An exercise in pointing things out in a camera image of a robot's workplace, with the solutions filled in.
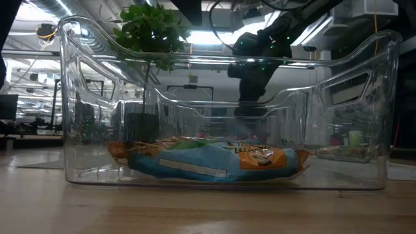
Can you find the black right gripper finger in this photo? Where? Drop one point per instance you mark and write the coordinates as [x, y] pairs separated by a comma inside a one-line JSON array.
[[259, 111], [242, 111]]

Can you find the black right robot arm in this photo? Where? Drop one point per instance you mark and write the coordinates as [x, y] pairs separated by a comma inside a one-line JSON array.
[[273, 35]]

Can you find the green wrapped granola bar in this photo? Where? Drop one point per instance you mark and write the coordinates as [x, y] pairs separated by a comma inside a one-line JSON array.
[[344, 153]]

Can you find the green leafy plant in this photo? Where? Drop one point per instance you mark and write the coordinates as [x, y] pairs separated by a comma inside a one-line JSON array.
[[149, 29]]

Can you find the red container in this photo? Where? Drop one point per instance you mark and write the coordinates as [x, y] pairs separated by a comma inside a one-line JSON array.
[[334, 140]]

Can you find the green cup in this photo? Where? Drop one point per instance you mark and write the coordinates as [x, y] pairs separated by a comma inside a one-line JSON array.
[[355, 138]]

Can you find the dark plant pot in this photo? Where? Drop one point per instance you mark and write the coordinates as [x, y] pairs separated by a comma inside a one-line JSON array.
[[141, 126]]

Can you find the clear plastic bin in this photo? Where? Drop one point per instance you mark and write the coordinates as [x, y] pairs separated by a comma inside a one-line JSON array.
[[383, 97]]

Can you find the person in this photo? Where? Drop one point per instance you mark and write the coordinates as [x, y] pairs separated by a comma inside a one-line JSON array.
[[84, 113]]

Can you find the grey woven mat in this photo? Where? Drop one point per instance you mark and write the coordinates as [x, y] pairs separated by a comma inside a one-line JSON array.
[[403, 171]]

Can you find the background work table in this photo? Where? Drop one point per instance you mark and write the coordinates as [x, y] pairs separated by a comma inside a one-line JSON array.
[[32, 141]]

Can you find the black monitor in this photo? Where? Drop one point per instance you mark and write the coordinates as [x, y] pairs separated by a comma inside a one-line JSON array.
[[8, 107]]

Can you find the black ceiling camera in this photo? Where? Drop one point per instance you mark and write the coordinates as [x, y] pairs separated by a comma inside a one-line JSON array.
[[309, 48]]

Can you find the black stand frame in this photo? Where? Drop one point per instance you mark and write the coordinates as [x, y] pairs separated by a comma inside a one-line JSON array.
[[56, 107]]

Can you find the black upright post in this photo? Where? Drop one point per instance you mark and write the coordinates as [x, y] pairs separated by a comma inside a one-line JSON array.
[[6, 32]]

